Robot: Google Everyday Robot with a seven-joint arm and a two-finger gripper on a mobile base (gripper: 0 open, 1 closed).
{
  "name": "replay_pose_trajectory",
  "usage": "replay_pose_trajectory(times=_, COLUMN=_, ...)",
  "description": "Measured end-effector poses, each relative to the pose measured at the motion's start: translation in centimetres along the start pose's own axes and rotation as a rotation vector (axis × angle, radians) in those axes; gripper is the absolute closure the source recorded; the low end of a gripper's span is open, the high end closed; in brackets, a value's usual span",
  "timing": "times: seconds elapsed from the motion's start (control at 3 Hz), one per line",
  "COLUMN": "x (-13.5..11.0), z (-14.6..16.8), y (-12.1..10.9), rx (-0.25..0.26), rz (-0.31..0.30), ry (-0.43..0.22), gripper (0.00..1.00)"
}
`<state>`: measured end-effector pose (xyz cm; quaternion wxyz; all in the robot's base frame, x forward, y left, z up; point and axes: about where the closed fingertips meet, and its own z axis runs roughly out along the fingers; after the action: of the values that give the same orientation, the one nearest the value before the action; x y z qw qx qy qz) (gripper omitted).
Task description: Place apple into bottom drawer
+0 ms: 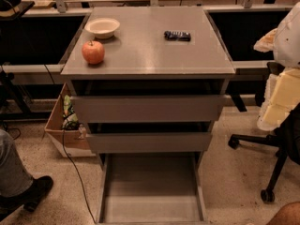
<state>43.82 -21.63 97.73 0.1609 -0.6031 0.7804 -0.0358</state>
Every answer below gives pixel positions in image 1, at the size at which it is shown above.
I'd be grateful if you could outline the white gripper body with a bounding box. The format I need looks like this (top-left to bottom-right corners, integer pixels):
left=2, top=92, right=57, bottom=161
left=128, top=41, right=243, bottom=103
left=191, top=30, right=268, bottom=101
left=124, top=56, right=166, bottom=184
left=257, top=74, right=294, bottom=131

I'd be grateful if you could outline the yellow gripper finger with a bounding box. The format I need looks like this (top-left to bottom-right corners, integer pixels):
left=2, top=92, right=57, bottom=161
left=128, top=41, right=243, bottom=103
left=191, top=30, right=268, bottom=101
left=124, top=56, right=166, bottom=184
left=262, top=67, right=300, bottom=126

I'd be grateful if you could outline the red apple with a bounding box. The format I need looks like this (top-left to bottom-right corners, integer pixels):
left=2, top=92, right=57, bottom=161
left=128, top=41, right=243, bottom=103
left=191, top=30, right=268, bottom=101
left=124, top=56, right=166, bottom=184
left=82, top=40, right=105, bottom=65

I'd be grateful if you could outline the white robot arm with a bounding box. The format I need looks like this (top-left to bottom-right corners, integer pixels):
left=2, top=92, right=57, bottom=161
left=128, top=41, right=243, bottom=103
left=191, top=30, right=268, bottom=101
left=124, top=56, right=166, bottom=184
left=254, top=3, right=300, bottom=131

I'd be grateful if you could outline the grey drawer cabinet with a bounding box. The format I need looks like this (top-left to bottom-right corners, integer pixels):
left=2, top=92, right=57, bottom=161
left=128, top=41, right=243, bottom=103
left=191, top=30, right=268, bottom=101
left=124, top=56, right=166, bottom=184
left=60, top=6, right=236, bottom=225

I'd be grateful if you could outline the grey top drawer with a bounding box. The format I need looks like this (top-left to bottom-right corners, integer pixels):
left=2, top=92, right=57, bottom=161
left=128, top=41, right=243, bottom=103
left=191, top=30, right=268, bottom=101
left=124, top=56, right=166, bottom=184
left=71, top=95, right=225, bottom=123

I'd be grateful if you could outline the grey bottom drawer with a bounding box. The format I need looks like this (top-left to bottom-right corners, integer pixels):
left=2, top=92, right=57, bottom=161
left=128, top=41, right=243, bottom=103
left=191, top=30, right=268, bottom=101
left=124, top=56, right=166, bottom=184
left=97, top=153, right=209, bottom=225

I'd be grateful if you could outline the black office chair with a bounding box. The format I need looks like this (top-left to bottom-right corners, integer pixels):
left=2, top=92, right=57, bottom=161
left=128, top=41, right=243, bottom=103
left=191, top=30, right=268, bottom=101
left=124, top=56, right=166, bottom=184
left=227, top=61, right=300, bottom=203

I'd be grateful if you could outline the person knee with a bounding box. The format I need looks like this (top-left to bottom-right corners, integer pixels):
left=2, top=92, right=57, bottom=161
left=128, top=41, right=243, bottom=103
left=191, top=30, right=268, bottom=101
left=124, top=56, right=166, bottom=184
left=266, top=202, right=300, bottom=225

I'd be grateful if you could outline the dark blue snack packet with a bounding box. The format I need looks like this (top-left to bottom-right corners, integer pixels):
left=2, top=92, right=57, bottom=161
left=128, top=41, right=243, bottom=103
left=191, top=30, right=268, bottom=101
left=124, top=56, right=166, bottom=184
left=164, top=31, right=191, bottom=41

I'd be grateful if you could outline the white bowl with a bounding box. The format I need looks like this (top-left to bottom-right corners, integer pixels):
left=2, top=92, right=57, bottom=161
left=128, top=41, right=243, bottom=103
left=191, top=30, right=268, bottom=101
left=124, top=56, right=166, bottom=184
left=84, top=18, right=120, bottom=39

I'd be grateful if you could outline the green snack bag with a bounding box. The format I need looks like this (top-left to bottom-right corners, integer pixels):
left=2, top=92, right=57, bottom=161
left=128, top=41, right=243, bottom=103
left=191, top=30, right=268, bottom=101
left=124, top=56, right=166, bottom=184
left=62, top=95, right=79, bottom=130

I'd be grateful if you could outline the cardboard box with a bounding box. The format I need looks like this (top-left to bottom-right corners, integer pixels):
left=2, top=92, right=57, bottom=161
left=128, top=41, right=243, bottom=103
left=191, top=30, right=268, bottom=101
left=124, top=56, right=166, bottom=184
left=44, top=83, right=94, bottom=158

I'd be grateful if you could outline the black shoe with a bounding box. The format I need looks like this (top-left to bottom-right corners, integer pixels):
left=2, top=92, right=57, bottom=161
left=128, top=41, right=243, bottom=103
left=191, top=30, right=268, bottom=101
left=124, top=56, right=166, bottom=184
left=0, top=175, right=53, bottom=221

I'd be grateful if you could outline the grey trouser leg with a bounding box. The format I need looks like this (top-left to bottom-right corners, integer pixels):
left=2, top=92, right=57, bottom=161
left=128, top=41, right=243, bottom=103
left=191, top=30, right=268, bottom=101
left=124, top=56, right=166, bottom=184
left=0, top=130, right=33, bottom=198

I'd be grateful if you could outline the black floor cable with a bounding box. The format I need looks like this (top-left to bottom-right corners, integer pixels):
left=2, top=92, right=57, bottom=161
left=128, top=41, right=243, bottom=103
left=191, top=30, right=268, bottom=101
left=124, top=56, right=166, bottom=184
left=43, top=64, right=98, bottom=225

